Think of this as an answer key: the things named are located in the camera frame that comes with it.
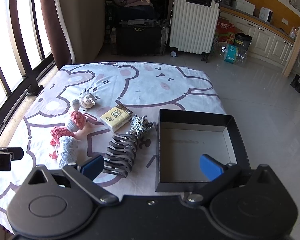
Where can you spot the light blue crochet toy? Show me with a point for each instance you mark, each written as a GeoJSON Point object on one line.
{"type": "Point", "coordinates": [67, 150]}

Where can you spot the beige curtain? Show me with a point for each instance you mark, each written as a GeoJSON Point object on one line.
{"type": "Point", "coordinates": [87, 17]}

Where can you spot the wooden bar counter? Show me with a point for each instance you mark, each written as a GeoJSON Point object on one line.
{"type": "Point", "coordinates": [293, 55]}

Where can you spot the bear printed blanket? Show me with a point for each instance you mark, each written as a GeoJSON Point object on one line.
{"type": "Point", "coordinates": [140, 85]}

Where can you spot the yellow tissue pack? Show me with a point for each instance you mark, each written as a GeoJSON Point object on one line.
{"type": "Point", "coordinates": [115, 117]}

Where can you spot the pink crochet bunny doll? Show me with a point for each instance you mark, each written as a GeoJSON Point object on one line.
{"type": "Point", "coordinates": [77, 118]}

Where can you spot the white kitchen cabinets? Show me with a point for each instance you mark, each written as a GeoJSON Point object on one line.
{"type": "Point", "coordinates": [262, 40]}

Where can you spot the red green cardboard box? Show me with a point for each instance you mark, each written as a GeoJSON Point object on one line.
{"type": "Point", "coordinates": [226, 28]}

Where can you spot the black window railing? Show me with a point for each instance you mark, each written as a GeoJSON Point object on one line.
{"type": "Point", "coordinates": [31, 80]}

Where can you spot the black trash bin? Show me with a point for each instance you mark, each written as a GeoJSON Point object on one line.
{"type": "Point", "coordinates": [242, 41]}

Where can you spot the brown curtain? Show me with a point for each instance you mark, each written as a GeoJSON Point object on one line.
{"type": "Point", "coordinates": [57, 25]}

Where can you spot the black cardboard box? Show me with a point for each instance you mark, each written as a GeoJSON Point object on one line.
{"type": "Point", "coordinates": [190, 142]}

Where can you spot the beige crochet toy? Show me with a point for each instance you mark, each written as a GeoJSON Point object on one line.
{"type": "Point", "coordinates": [86, 100]}

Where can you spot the dark blue bag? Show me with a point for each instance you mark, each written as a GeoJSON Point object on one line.
{"type": "Point", "coordinates": [137, 12]}

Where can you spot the small white appliance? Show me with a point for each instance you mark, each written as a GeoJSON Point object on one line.
{"type": "Point", "coordinates": [266, 15]}

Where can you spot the black trunk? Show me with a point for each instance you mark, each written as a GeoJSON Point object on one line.
{"type": "Point", "coordinates": [137, 40]}

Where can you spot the wall outlet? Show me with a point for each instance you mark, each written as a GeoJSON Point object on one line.
{"type": "Point", "coordinates": [285, 21]}

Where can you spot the clear plastic bottle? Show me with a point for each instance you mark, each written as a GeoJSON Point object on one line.
{"type": "Point", "coordinates": [293, 33]}

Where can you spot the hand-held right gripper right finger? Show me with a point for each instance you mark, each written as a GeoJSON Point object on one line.
{"type": "Point", "coordinates": [211, 167]}

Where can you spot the grey hair claw clip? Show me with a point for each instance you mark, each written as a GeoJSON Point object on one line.
{"type": "Point", "coordinates": [120, 155]}

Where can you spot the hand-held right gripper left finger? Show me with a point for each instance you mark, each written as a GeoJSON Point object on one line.
{"type": "Point", "coordinates": [92, 167]}

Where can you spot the white ribbed suitcase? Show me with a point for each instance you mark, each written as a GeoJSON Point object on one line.
{"type": "Point", "coordinates": [192, 25]}

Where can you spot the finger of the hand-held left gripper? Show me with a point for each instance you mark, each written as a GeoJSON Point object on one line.
{"type": "Point", "coordinates": [15, 153]}

